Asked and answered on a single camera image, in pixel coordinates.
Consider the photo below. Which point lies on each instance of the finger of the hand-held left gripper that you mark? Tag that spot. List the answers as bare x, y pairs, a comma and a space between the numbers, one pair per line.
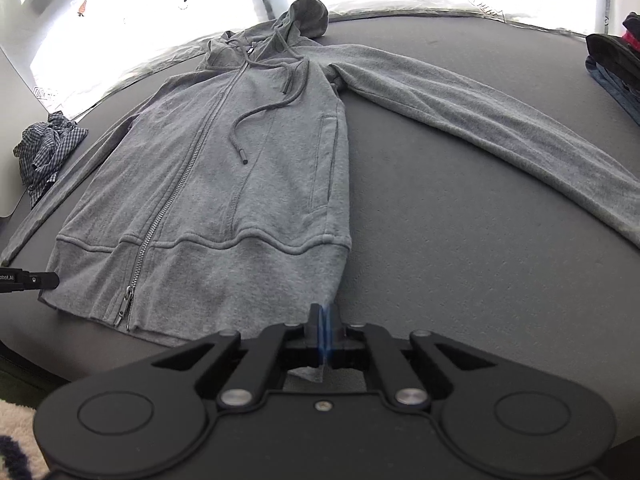
45, 281

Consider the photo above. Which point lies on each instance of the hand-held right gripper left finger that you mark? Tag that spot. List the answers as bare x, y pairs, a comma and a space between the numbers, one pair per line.
319, 332

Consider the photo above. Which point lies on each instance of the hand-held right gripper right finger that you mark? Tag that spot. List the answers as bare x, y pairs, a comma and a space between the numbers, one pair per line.
332, 332

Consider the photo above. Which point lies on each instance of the grey zip hoodie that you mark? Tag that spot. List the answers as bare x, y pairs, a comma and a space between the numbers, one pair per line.
225, 185

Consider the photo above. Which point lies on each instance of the blue checked shirt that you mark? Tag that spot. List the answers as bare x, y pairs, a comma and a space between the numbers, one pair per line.
47, 147

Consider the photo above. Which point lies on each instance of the white fluffy rug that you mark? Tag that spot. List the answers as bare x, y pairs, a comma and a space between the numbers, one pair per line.
17, 425

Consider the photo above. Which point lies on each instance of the white board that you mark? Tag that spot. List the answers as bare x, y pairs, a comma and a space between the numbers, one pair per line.
10, 135

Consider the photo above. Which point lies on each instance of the white printed window curtain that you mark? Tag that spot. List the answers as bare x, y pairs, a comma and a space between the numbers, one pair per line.
150, 20

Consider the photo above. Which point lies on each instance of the folded denim jeans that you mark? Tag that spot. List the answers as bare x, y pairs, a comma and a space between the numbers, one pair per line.
617, 90

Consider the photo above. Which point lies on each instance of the folded red cloth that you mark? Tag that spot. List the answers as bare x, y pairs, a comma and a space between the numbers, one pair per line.
632, 42

